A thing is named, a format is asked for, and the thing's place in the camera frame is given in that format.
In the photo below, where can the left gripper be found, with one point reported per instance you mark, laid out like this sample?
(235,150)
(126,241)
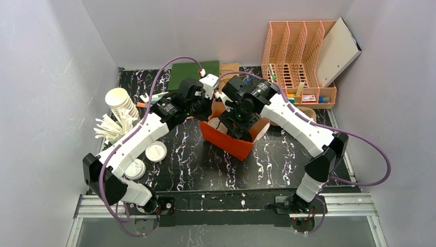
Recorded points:
(204,107)

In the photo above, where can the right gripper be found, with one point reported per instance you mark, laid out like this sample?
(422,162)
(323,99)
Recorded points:
(239,129)

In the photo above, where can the single white cup lid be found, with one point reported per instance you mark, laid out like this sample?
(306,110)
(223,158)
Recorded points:
(217,125)

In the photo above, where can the orange paper bag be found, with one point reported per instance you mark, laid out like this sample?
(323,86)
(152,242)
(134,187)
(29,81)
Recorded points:
(236,147)

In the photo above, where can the white lids partial stack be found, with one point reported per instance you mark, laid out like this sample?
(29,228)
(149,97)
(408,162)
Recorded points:
(156,152)

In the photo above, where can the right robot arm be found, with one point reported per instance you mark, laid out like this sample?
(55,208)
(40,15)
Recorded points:
(246,103)

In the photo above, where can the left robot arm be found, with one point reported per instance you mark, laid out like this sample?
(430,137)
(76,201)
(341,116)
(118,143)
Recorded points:
(104,172)

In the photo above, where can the green paper bag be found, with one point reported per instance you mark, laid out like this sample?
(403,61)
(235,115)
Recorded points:
(181,71)

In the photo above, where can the brown kraft paper bag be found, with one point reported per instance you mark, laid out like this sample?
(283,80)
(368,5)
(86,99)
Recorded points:
(225,68)

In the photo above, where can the stack of pulp cup carriers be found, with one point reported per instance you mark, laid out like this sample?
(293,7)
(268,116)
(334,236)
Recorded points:
(306,112)

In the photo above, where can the red small box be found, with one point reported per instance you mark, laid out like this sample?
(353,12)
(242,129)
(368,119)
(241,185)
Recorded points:
(309,99)

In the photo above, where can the tall stack paper cups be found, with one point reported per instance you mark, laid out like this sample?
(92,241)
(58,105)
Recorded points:
(119,102)

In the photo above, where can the pink desk file organizer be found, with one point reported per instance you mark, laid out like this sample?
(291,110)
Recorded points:
(289,59)

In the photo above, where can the white cup lids stack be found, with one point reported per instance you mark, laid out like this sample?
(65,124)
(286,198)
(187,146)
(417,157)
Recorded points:
(135,170)

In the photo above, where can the green cup of straws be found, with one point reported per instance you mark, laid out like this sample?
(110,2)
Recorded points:
(112,131)

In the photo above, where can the white board panel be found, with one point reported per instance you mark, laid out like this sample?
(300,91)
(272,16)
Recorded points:
(338,50)

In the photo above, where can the metal base rail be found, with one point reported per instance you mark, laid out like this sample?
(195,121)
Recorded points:
(259,206)

